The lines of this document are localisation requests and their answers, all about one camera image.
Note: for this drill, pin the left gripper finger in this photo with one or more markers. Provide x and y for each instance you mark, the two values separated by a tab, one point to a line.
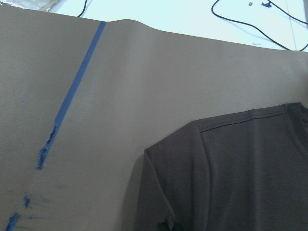
164	226

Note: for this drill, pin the dark brown t-shirt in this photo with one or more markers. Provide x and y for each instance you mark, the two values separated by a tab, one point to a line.
245	171

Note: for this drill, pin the brown paper table cover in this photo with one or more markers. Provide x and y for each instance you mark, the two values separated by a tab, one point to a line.
81	101

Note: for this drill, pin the clear plastic sheet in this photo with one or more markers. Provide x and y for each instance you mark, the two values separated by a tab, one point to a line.
37	5

